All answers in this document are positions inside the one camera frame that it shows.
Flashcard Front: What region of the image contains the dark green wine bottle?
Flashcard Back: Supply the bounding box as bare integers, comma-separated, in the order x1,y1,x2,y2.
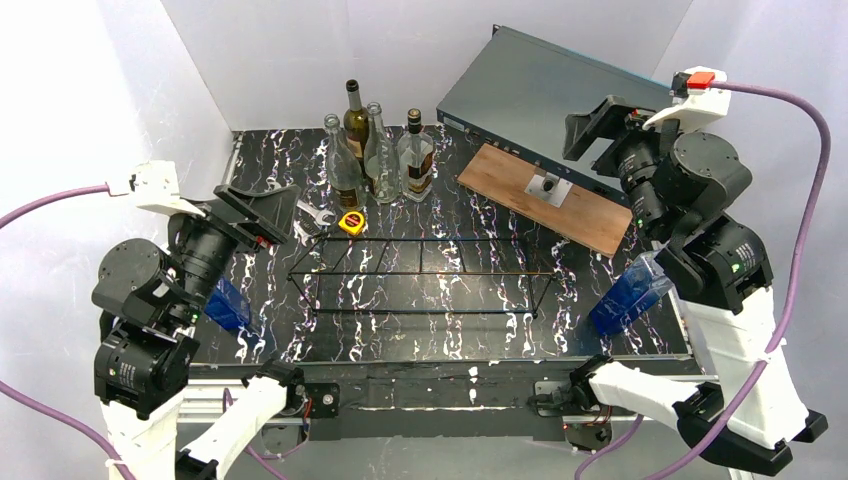
343,79,372,192

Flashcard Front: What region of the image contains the yellow tape measure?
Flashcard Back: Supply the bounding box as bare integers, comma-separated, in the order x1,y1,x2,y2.
337,211,366,236

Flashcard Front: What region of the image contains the black wire wine rack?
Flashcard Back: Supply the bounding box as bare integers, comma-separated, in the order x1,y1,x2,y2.
287,237,558,316

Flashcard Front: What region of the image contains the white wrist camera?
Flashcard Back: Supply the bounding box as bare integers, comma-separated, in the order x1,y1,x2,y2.
642,66,731,133
106,160,205,218

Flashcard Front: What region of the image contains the square whisky bottle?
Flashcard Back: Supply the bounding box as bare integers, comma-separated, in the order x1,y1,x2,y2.
396,108,435,202

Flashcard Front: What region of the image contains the tall clear glass bottle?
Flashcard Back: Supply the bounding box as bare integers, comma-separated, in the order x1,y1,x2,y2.
364,101,400,204

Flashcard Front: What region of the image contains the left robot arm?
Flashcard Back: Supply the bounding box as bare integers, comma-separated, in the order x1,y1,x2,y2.
92,185,305,479

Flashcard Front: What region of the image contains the clear bottle with dark label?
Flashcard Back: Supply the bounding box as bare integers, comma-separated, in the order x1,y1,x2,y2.
324,113,365,212

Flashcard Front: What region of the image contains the grey rack server unit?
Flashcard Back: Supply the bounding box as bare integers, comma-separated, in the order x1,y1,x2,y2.
437,26,671,206

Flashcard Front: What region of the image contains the metal bracket on board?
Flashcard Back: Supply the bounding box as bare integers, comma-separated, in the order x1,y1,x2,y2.
525,168,573,208

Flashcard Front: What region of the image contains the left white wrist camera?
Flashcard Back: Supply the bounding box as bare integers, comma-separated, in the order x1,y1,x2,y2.
106,160,205,218

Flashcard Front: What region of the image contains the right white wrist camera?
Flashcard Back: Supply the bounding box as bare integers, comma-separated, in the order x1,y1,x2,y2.
642,66,731,133

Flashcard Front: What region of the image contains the wooden board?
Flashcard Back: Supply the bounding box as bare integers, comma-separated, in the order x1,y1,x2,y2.
457,144,632,257

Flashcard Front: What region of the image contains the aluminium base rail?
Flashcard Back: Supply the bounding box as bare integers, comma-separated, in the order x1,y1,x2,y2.
175,374,720,425

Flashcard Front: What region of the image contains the blue square bottle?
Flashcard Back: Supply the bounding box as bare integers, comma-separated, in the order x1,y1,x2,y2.
589,252,673,336
204,277,252,330

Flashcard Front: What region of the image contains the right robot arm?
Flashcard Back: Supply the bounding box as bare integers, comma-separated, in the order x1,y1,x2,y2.
548,96,827,476

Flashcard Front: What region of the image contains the silver open-end wrench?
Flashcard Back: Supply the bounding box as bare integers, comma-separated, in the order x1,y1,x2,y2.
297,200,336,227

